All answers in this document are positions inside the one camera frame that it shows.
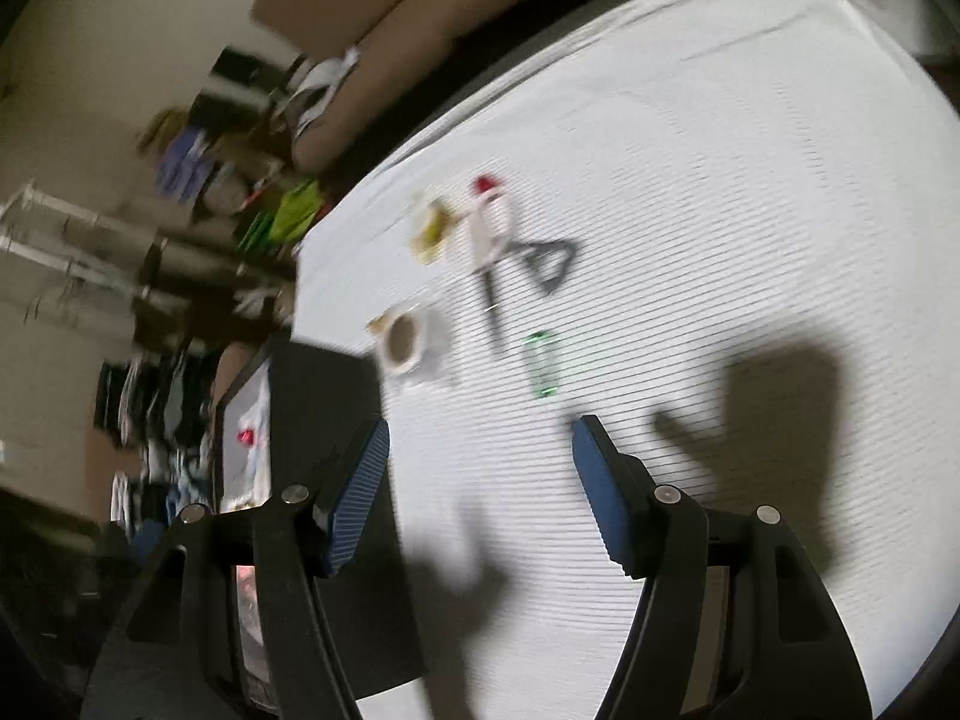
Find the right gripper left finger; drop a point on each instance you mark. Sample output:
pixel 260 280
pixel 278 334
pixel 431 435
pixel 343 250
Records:
pixel 347 492

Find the green carabiner clip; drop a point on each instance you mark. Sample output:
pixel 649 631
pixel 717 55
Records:
pixel 541 360

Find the clear plastic candy bag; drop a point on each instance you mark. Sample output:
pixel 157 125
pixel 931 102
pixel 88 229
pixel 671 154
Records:
pixel 432 219

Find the black storage box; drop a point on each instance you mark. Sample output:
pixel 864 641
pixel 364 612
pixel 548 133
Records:
pixel 304 474

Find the neon yellow green bag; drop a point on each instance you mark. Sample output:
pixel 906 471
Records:
pixel 299 208

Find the white table cloth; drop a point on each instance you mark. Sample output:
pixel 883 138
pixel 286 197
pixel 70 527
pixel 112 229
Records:
pixel 763 310

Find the metal eiffel tower opener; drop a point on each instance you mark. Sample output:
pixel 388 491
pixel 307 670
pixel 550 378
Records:
pixel 548 263

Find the white tape roll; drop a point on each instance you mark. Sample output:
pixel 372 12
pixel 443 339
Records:
pixel 413 343

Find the white blue printed carton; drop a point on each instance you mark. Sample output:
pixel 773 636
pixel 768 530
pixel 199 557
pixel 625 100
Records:
pixel 246 480

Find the white coat rack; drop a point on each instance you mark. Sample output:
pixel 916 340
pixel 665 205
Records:
pixel 90 250

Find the white handled scissors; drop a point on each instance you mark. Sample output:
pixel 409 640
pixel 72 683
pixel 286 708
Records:
pixel 492 229

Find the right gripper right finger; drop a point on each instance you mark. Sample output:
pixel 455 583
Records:
pixel 617 488

